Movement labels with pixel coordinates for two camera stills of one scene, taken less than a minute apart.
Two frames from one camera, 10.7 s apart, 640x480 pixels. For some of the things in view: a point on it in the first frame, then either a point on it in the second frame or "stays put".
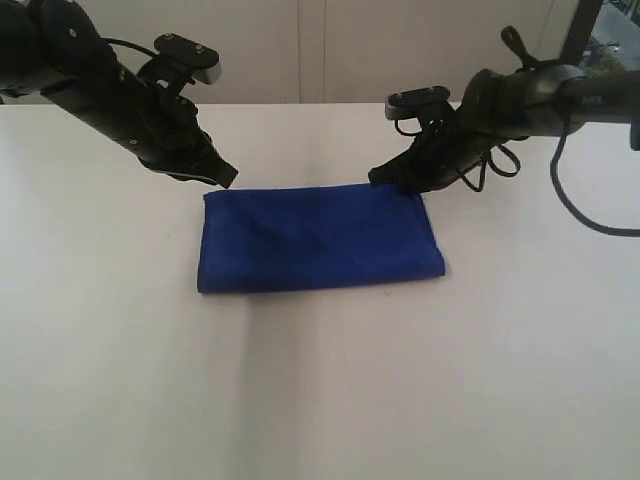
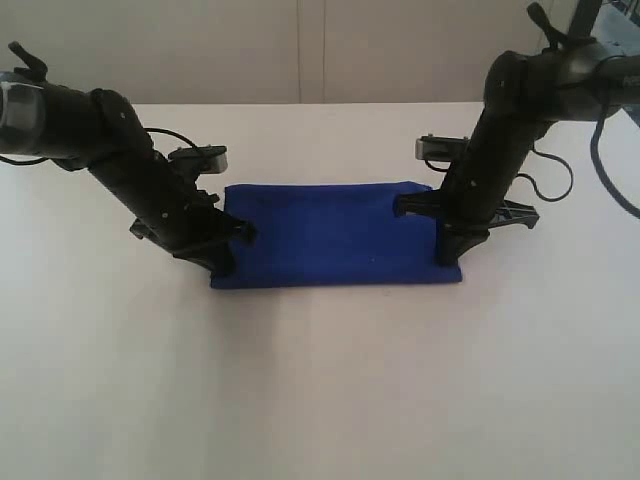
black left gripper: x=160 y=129 -> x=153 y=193
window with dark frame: x=604 y=37 stays put
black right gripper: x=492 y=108 -> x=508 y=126
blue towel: x=314 y=236 stays put
